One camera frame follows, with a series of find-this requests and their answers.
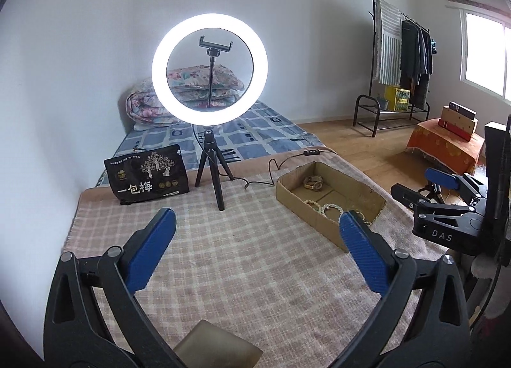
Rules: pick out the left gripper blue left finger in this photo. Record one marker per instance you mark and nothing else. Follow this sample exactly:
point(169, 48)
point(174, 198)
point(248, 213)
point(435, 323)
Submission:
point(93, 318)

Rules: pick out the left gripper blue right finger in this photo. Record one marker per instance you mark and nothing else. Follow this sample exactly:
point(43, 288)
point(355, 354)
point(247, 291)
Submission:
point(421, 318)

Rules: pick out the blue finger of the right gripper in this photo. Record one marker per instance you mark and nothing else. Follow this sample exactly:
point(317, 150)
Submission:
point(405, 196)
point(449, 181)

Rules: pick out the red strap wristwatch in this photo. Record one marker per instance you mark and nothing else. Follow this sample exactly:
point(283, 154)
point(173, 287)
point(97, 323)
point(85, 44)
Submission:
point(313, 182)

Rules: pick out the right white gloved hand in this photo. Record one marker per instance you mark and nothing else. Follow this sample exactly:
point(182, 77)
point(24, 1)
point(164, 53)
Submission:
point(484, 267)

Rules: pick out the small black floor tripod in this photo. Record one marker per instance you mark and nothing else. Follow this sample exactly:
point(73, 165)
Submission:
point(432, 192)

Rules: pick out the orange cloth covered table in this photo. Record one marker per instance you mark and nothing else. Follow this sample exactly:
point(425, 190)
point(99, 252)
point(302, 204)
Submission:
point(446, 148)

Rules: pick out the cardboard box with books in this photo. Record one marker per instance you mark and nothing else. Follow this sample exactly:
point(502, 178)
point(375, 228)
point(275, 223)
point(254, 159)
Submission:
point(459, 120)

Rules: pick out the black clothes rack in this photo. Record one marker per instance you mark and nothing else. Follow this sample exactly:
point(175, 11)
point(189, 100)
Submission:
point(370, 110)

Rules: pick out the yellow green box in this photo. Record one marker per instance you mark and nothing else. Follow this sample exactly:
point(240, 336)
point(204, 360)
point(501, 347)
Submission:
point(398, 99)

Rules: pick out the open cardboard box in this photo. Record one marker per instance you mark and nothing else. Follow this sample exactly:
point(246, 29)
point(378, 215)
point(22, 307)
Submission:
point(322, 209)

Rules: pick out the dark hanging clothes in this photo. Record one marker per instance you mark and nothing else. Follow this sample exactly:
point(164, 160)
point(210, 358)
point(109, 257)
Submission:
point(416, 62)

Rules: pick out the tan translucent block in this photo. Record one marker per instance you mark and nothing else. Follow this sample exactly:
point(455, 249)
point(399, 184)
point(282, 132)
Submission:
point(207, 345)

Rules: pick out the window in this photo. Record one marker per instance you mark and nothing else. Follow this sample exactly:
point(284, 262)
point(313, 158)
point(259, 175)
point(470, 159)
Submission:
point(485, 53)

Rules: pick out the beige plaid blanket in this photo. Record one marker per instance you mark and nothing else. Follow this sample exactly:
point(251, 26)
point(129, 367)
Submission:
point(255, 269)

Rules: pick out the black snack bag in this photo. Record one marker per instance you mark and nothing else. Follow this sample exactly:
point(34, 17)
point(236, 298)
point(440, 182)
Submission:
point(147, 175)

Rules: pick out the blue checked bed sheet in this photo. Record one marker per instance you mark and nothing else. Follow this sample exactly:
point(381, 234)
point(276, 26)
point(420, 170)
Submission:
point(259, 132)

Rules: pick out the striped hanging towel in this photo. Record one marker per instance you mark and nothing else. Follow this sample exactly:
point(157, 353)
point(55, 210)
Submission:
point(388, 43)

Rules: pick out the black tripod stand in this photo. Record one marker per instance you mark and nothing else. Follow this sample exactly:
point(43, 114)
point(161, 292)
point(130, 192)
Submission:
point(212, 155)

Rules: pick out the folded floral quilt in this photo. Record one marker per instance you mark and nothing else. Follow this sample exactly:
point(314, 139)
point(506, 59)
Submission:
point(190, 86)

